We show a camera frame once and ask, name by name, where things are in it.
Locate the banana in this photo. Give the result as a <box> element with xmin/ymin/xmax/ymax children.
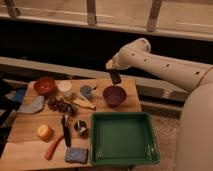
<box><xmin>73</xmin><ymin>99</ymin><xmax>96</xmax><ymax>110</ymax></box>

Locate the red bowl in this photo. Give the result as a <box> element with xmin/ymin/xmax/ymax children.
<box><xmin>33</xmin><ymin>77</ymin><xmax>56</xmax><ymax>96</ymax></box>

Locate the blue object at table edge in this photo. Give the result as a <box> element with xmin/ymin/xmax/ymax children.
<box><xmin>12</xmin><ymin>89</ymin><xmax>26</xmax><ymax>103</ymax></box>

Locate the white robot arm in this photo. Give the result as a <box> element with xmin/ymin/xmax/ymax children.
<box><xmin>105</xmin><ymin>38</ymin><xmax>213</xmax><ymax>171</ymax></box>

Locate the dark rectangular eraser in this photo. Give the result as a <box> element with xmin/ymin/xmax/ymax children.
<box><xmin>110</xmin><ymin>70</ymin><xmax>121</xmax><ymax>84</ymax></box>

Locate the orange carrot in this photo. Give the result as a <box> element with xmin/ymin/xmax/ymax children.
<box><xmin>45</xmin><ymin>135</ymin><xmax>64</xmax><ymax>160</ymax></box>

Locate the bunch of dark grapes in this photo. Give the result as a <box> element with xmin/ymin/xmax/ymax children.
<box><xmin>47</xmin><ymin>98</ymin><xmax>77</xmax><ymax>114</ymax></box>

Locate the small metal can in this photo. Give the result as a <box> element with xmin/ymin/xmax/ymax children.
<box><xmin>74</xmin><ymin>120</ymin><xmax>88</xmax><ymax>137</ymax></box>

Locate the blue sponge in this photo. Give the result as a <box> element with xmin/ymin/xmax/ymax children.
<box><xmin>64</xmin><ymin>148</ymin><xmax>88</xmax><ymax>164</ymax></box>

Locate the green plastic tray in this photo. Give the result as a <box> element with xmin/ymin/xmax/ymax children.
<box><xmin>90</xmin><ymin>112</ymin><xmax>160</xmax><ymax>166</ymax></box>

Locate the black handled utensil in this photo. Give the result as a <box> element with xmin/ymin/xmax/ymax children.
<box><xmin>61</xmin><ymin>114</ymin><xmax>71</xmax><ymax>147</ymax></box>

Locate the white cup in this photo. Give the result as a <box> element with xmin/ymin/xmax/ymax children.
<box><xmin>57</xmin><ymin>80</ymin><xmax>72</xmax><ymax>99</ymax></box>

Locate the purple bowl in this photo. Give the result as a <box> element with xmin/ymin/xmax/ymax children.
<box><xmin>103</xmin><ymin>85</ymin><xmax>127</xmax><ymax>107</ymax></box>

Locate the yellow apple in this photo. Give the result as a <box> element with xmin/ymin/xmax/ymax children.
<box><xmin>37</xmin><ymin>124</ymin><xmax>53</xmax><ymax>141</ymax></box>

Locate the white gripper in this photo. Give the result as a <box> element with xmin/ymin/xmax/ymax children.
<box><xmin>105</xmin><ymin>53</ymin><xmax>126</xmax><ymax>70</ymax></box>

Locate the grey blue plate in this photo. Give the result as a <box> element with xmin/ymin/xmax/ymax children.
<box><xmin>18</xmin><ymin>96</ymin><xmax>45</xmax><ymax>114</ymax></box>

